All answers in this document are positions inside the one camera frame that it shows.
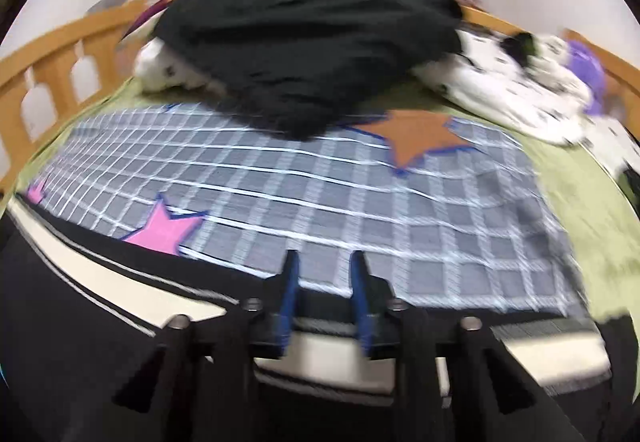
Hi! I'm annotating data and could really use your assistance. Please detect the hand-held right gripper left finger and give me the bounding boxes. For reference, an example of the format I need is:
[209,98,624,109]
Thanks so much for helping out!
[112,249,301,442]

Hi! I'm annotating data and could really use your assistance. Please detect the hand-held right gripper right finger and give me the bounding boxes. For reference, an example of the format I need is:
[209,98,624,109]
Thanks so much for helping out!
[350,249,538,442]

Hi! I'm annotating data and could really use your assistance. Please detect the black pants with white waistband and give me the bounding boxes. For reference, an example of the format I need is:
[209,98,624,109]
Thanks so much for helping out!
[0,195,640,442]

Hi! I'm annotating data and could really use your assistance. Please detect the grey checkered star bedsheet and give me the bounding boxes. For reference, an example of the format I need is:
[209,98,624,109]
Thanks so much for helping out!
[15,102,591,323]

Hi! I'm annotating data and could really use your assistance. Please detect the grey plaid star bedsheet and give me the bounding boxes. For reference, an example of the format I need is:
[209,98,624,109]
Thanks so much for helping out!
[0,77,640,323]

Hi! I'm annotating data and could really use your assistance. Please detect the black crumpled garment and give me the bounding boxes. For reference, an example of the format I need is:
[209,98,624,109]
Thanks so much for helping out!
[152,0,463,140]

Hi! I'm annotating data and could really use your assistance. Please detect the white quilt with black spots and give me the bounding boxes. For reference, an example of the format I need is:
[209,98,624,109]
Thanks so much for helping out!
[135,25,640,193]

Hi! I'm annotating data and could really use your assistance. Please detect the multicoloured patterned pillow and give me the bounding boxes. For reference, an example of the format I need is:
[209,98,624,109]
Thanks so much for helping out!
[120,0,211,43]

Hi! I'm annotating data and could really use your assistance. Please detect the purple plush toy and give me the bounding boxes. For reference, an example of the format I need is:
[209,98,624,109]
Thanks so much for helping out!
[565,40,608,115]

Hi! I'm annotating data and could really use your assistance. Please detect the wooden bed frame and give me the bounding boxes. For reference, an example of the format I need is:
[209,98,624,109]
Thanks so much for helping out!
[0,0,640,195]

